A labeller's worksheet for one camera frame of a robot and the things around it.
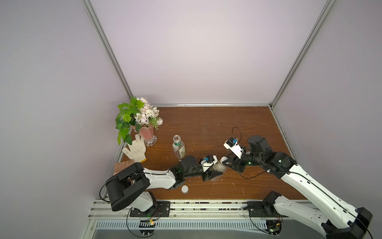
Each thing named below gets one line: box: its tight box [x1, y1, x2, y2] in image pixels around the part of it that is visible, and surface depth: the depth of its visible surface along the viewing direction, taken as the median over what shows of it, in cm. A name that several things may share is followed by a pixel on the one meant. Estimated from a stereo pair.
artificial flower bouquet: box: [114, 96, 164, 146], surface depth 77 cm
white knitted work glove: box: [122, 133, 147, 164], surface depth 97 cm
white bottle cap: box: [181, 184, 189, 194], surface depth 81 cm
